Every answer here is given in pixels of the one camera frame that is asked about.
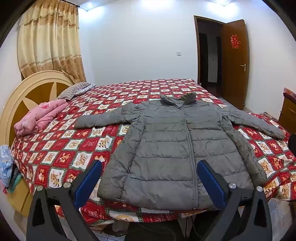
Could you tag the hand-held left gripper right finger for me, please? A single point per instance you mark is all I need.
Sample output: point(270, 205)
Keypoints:
point(210, 183)

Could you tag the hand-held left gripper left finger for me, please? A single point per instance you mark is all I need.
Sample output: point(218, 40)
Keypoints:
point(89, 183)

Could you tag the grey puffer jacket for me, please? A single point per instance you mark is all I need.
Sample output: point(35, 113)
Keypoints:
point(166, 148)

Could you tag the red printed bed sheet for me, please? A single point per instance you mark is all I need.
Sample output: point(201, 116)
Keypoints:
point(69, 148)

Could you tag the pale floral mattress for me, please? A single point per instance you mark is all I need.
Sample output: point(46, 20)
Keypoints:
point(282, 213)

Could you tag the wooden bedside cabinet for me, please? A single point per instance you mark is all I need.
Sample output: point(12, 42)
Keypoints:
point(18, 199)

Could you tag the pink folded quilt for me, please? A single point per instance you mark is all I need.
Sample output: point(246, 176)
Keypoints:
point(41, 115)

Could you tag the light blue printed cloth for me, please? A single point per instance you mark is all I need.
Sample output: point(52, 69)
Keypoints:
point(5, 164)

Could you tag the brown wooden door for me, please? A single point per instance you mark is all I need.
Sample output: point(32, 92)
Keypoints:
point(234, 74)

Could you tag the striped pillow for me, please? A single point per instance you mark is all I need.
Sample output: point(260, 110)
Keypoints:
point(69, 91)

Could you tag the cream wooden headboard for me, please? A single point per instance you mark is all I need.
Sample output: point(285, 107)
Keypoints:
point(34, 92)

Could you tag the red paper door decoration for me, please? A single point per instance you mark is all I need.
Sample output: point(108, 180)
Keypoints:
point(235, 41)

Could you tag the beige patterned curtain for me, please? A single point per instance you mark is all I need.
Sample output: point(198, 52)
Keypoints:
point(50, 41)

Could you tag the dark wooden door frame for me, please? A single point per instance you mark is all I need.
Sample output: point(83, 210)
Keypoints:
point(196, 46)

